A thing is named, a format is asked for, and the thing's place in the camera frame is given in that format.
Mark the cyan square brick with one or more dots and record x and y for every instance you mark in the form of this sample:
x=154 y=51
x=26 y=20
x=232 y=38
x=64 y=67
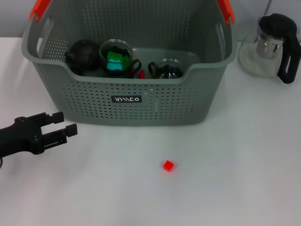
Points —
x=114 y=66

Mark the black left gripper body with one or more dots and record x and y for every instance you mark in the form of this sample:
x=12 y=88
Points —
x=21 y=139

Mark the dark red curved brick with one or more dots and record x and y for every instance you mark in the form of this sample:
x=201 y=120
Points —
x=142 y=74

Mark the black ceramic teapot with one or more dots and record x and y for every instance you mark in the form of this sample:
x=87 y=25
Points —
x=82 y=53

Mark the green notched brick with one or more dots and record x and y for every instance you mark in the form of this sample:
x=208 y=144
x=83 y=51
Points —
x=114 y=56

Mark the small red cube brick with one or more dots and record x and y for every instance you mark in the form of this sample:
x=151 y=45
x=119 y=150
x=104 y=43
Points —
x=168 y=165

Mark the glass pitcher with black lid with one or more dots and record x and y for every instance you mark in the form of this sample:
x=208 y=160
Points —
x=277 y=26

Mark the glass teacup with black base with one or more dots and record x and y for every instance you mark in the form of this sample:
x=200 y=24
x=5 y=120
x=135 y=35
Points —
x=168 y=70
x=135 y=67

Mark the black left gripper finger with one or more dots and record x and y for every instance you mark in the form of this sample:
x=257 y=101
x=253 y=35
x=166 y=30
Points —
x=53 y=118
x=61 y=136

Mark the grey perforated storage bin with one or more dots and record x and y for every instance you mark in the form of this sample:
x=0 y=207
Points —
x=152 y=106

